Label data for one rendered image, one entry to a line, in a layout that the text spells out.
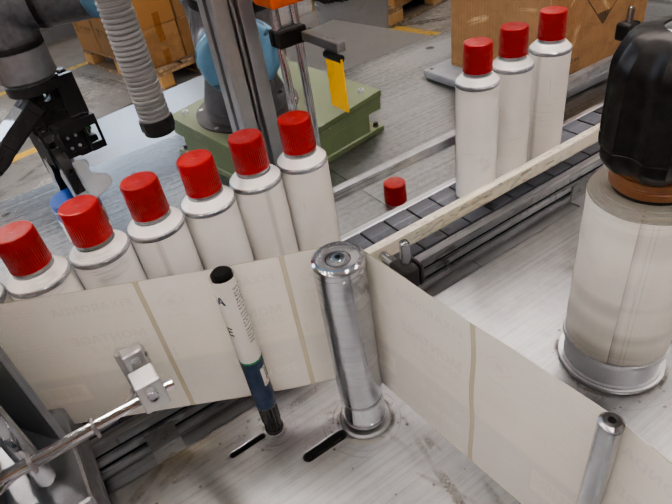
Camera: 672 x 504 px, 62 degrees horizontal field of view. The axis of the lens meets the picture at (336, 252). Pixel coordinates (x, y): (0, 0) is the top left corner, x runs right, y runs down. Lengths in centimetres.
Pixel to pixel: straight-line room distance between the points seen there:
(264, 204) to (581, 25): 79
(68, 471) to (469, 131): 54
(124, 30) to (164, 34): 351
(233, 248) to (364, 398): 19
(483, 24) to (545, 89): 43
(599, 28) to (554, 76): 45
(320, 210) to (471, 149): 23
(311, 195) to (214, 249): 11
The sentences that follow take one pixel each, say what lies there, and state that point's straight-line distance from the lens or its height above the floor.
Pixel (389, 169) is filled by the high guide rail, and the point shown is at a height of 96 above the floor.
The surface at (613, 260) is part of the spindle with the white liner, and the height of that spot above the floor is 102.
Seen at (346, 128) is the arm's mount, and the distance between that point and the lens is 100.
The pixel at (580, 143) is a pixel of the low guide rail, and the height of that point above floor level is 91.
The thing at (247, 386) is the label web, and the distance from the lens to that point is 50.
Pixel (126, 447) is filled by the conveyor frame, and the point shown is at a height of 86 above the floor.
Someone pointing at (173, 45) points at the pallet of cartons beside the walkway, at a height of 25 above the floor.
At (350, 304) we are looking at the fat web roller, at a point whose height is 104.
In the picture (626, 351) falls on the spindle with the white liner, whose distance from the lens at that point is 52.
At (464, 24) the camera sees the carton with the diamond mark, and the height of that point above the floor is 94.
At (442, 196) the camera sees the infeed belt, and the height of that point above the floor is 88.
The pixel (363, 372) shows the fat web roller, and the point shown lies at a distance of 44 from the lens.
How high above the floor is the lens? 131
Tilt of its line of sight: 38 degrees down
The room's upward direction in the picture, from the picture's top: 10 degrees counter-clockwise
